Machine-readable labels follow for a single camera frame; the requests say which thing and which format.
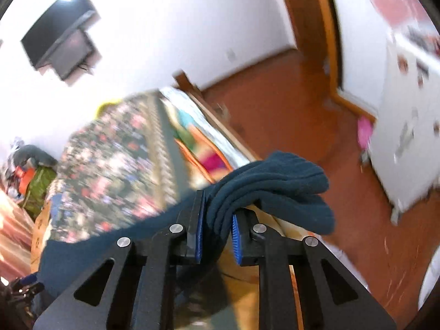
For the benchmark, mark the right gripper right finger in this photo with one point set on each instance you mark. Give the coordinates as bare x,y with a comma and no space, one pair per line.
302,285

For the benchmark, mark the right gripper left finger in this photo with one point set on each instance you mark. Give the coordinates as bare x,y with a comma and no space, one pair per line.
124,279

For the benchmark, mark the dark navy pants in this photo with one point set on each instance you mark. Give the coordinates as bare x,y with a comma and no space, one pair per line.
283,185

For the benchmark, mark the colourful striped quilt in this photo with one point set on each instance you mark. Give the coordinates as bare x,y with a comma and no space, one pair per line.
208,153

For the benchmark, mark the brown cardboard sheet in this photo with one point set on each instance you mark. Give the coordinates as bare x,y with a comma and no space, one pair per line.
38,243

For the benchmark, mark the floral dark green bedspread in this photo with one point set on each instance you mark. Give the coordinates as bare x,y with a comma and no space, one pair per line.
122,168

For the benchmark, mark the pink orange curtain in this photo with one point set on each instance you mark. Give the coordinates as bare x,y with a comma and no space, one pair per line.
16,230

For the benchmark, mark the green fabric storage bin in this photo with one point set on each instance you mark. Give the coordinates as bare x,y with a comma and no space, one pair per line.
34,197

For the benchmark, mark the orange box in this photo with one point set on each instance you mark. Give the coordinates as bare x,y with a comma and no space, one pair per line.
24,177

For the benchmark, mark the pink croc slipper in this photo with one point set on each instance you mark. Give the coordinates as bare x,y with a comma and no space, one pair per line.
364,132

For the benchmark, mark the grey neck pillow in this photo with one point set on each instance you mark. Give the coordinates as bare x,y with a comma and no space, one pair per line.
33,155

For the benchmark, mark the yellow curved tube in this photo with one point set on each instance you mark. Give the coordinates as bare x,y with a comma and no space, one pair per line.
105,106

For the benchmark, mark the white sliding wardrobe door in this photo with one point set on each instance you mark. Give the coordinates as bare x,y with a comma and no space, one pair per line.
365,27

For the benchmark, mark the wooden door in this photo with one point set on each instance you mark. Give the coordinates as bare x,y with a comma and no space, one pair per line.
317,34

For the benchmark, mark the wooden bed frame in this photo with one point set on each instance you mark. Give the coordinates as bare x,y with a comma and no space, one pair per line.
184,84

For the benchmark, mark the white wall socket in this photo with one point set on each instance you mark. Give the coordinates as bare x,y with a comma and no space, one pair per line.
231,55

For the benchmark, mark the small black wall monitor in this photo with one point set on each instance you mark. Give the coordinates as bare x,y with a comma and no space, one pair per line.
77,55

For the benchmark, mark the black wall television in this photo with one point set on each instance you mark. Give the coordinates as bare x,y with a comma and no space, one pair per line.
53,27

